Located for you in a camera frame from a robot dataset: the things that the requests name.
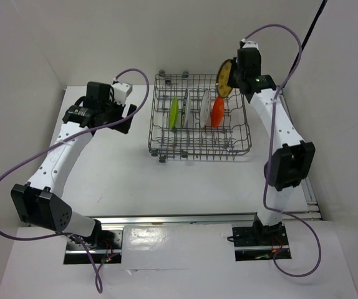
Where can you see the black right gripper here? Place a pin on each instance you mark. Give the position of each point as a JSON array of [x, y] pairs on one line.
[[231, 82]]

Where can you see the orange plate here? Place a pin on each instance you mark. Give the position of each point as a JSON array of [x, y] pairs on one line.
[[217, 112]]

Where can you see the aluminium right side rail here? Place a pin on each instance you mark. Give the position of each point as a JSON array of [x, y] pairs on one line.
[[312, 205]]

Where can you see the grey wire dish rack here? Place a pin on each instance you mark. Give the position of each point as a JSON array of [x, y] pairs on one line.
[[231, 140]]

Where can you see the aluminium front rail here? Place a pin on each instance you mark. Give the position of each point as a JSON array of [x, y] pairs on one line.
[[176, 219]]

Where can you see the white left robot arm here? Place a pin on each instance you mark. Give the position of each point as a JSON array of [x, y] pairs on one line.
[[39, 201]]

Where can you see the yellow brown patterned plate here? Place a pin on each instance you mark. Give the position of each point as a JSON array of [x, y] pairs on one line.
[[225, 78]]

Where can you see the green patterned white plate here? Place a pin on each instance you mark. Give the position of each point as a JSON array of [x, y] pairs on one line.
[[185, 108]]

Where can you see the aluminium rail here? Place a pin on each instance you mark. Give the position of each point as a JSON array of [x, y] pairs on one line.
[[176, 219], [312, 205]]

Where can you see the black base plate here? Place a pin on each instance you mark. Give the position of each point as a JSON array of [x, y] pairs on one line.
[[257, 243], [108, 250]]

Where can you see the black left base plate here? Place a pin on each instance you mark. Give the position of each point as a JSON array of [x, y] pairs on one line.
[[108, 250]]

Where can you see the black corner pole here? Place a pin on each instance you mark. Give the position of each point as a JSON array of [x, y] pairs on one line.
[[315, 19]]

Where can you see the lime green plate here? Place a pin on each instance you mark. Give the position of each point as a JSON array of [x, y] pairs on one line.
[[173, 115]]

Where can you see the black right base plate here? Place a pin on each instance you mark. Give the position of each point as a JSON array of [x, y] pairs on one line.
[[257, 243]]

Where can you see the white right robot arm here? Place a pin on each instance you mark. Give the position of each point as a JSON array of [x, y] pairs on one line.
[[289, 155]]

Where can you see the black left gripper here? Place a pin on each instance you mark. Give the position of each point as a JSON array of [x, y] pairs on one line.
[[123, 126]]

